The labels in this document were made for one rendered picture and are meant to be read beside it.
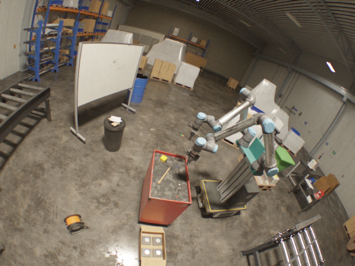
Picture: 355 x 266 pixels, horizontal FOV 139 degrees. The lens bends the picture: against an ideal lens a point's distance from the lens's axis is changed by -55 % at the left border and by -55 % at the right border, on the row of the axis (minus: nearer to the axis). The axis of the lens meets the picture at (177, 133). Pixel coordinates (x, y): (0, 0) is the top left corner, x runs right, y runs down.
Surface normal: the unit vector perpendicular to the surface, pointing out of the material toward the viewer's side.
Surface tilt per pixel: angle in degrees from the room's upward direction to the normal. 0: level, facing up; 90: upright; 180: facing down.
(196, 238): 0
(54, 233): 0
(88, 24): 90
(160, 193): 0
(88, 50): 90
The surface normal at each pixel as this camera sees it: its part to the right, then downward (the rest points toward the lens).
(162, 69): 0.12, 0.61
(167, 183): 0.34, -0.77
